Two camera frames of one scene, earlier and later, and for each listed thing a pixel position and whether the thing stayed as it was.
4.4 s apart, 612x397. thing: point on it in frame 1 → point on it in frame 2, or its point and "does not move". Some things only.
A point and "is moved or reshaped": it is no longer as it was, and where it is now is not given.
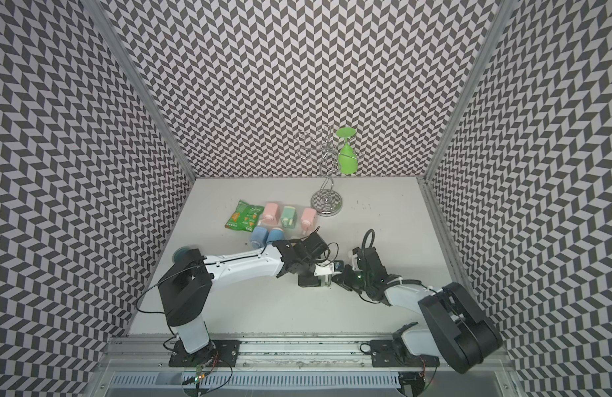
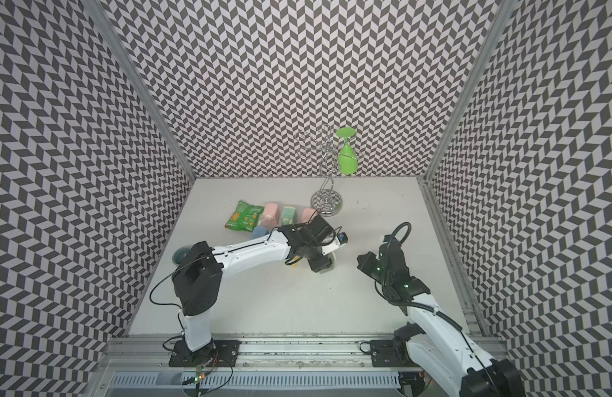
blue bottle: [260, 237] does not move
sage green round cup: [326, 279] is moved or reshaped
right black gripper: [345, 279] → [363, 268]
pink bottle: [308, 220] does not move
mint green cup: [289, 217] does not move
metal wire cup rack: [322, 146] does not move
